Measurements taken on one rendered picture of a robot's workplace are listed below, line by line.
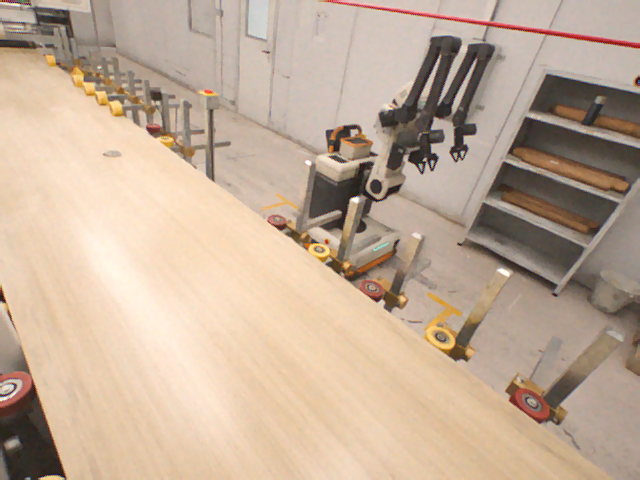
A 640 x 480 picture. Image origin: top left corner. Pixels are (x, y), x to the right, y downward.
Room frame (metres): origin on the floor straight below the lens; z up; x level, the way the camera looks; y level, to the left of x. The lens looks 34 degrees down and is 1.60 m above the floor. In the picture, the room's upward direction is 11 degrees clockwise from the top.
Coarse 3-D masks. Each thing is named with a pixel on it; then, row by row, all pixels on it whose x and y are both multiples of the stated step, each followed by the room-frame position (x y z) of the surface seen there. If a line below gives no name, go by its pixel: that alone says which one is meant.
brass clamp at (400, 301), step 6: (378, 282) 0.93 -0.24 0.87; (384, 282) 0.94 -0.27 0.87; (390, 282) 0.94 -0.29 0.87; (384, 288) 0.91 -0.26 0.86; (390, 294) 0.89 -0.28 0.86; (402, 294) 0.89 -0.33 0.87; (384, 300) 0.89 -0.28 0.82; (390, 300) 0.88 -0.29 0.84; (396, 300) 0.87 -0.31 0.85; (402, 300) 0.87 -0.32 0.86; (408, 300) 0.88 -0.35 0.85; (396, 306) 0.86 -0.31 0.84; (402, 306) 0.86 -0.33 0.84
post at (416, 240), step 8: (416, 232) 0.90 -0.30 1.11; (416, 240) 0.88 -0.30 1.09; (408, 248) 0.89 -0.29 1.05; (416, 248) 0.88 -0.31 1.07; (408, 256) 0.89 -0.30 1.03; (416, 256) 0.89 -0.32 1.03; (400, 264) 0.90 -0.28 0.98; (408, 264) 0.88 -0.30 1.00; (400, 272) 0.89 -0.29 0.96; (408, 272) 0.88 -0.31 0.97; (400, 280) 0.88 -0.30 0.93; (392, 288) 0.89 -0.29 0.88; (400, 288) 0.88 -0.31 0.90; (384, 304) 0.90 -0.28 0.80; (392, 312) 0.89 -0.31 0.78
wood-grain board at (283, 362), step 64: (0, 64) 2.74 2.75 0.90; (0, 128) 1.54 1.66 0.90; (64, 128) 1.69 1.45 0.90; (128, 128) 1.87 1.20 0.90; (0, 192) 0.99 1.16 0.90; (64, 192) 1.07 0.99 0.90; (128, 192) 1.16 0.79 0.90; (192, 192) 1.26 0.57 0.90; (0, 256) 0.68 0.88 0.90; (64, 256) 0.73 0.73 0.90; (128, 256) 0.78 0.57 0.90; (192, 256) 0.84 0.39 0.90; (256, 256) 0.90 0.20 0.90; (64, 320) 0.51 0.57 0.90; (128, 320) 0.54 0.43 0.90; (192, 320) 0.58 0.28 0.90; (256, 320) 0.62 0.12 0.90; (320, 320) 0.66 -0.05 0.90; (384, 320) 0.71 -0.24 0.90; (64, 384) 0.36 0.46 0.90; (128, 384) 0.38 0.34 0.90; (192, 384) 0.41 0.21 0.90; (256, 384) 0.44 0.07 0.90; (320, 384) 0.47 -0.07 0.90; (384, 384) 0.50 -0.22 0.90; (448, 384) 0.54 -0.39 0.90; (64, 448) 0.25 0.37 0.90; (128, 448) 0.27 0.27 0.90; (192, 448) 0.29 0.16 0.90; (256, 448) 0.31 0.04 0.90; (320, 448) 0.33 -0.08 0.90; (384, 448) 0.35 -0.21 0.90; (448, 448) 0.38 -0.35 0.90; (512, 448) 0.41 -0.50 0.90
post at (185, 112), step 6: (180, 102) 1.85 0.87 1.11; (186, 102) 1.85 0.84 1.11; (180, 108) 1.85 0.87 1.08; (186, 108) 1.85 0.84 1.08; (186, 114) 1.85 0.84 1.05; (186, 120) 1.84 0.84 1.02; (186, 126) 1.84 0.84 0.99; (186, 132) 1.84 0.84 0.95; (186, 138) 1.84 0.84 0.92; (186, 144) 1.84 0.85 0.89; (186, 156) 1.84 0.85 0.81; (186, 162) 1.83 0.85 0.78
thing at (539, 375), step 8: (552, 336) 0.86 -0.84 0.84; (552, 344) 0.81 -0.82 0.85; (560, 344) 0.82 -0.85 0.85; (544, 352) 0.78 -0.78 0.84; (552, 352) 0.77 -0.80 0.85; (544, 360) 0.73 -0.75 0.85; (552, 360) 0.74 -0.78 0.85; (536, 368) 0.70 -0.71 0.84; (544, 368) 0.70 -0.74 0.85; (536, 376) 0.66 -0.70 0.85; (544, 376) 0.67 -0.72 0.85; (536, 384) 0.64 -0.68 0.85
